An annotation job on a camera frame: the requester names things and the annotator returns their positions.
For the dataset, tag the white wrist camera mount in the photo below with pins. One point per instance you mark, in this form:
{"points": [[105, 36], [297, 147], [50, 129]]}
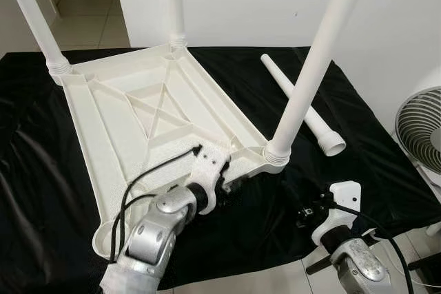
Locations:
{"points": [[344, 197], [207, 166]]}

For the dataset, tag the white plastic table top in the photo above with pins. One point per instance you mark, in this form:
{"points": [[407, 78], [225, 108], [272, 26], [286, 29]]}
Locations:
{"points": [[124, 135]]}

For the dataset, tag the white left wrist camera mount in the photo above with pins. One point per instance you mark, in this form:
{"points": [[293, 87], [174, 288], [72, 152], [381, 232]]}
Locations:
{"points": [[207, 166]]}

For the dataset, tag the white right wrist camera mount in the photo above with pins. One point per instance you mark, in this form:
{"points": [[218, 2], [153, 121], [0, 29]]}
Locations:
{"points": [[344, 197]]}

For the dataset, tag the white standing fan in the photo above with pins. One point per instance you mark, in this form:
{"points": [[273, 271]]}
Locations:
{"points": [[420, 129]]}

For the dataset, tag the black floor stand foot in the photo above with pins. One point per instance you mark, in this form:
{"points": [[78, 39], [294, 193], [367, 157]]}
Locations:
{"points": [[426, 270]]}

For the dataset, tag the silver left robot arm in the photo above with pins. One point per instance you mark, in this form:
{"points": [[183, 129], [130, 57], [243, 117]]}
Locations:
{"points": [[151, 239]]}

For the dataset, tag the black table cloth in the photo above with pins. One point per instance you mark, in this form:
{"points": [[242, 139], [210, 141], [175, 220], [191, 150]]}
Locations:
{"points": [[34, 204]]}

